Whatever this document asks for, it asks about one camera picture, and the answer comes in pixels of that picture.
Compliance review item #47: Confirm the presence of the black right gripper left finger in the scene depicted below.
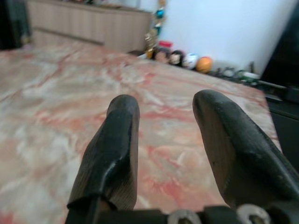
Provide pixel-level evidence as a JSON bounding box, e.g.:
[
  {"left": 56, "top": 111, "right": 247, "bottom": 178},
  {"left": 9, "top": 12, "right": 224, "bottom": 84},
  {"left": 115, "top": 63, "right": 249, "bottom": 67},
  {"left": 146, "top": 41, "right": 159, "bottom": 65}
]
[{"left": 66, "top": 94, "right": 140, "bottom": 212}]

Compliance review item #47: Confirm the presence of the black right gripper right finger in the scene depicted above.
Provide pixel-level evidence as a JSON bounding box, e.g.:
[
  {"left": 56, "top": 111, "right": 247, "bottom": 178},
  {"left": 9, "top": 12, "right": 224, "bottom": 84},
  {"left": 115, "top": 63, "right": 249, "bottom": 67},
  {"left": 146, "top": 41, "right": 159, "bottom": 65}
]
[{"left": 192, "top": 89, "right": 299, "bottom": 210}]

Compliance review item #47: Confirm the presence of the black low tv stand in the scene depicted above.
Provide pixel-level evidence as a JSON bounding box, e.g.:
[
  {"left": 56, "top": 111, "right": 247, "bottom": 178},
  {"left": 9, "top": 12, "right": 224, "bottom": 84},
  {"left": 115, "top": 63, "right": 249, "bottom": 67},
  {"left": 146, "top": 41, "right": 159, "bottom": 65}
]
[{"left": 256, "top": 80, "right": 299, "bottom": 161}]

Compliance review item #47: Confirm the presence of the orange round ball figurine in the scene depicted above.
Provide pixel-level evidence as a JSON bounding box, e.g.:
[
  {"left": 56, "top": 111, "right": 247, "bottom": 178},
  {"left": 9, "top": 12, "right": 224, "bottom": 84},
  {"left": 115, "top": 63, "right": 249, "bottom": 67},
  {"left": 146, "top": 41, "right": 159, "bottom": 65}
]
[{"left": 195, "top": 56, "right": 214, "bottom": 74}]

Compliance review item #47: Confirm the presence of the white round ball figurine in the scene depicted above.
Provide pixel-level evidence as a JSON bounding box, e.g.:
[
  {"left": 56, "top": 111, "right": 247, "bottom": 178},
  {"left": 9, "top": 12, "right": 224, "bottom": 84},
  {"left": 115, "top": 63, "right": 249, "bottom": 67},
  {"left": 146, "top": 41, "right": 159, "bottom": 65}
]
[{"left": 184, "top": 53, "right": 200, "bottom": 70}]

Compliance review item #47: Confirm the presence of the dark-haired doll head figurine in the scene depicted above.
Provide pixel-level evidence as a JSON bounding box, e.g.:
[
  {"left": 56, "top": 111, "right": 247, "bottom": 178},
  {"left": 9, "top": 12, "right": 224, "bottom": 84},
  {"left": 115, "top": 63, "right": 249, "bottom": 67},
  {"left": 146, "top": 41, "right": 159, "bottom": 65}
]
[
  {"left": 152, "top": 47, "right": 171, "bottom": 63},
  {"left": 169, "top": 49, "right": 187, "bottom": 68}
]

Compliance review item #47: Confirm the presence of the black television screen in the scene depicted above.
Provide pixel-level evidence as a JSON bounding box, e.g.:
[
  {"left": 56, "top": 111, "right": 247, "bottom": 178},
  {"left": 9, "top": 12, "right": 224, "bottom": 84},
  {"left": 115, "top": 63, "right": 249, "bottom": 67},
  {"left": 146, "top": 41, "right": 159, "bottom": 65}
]
[{"left": 259, "top": 0, "right": 299, "bottom": 87}]

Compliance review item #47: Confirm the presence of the beige fluted sideboard cabinet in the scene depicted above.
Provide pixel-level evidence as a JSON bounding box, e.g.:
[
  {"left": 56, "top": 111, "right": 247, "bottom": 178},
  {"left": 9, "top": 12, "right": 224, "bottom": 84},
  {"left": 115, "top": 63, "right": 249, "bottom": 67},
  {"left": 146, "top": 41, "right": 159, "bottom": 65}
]
[{"left": 26, "top": 0, "right": 153, "bottom": 53}]

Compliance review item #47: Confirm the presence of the gold ornament decoration with baubles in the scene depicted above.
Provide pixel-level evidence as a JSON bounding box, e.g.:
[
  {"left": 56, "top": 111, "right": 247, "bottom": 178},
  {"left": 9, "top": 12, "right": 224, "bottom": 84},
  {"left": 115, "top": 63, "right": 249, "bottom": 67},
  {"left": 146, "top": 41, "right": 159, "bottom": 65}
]
[{"left": 144, "top": 0, "right": 167, "bottom": 59}]

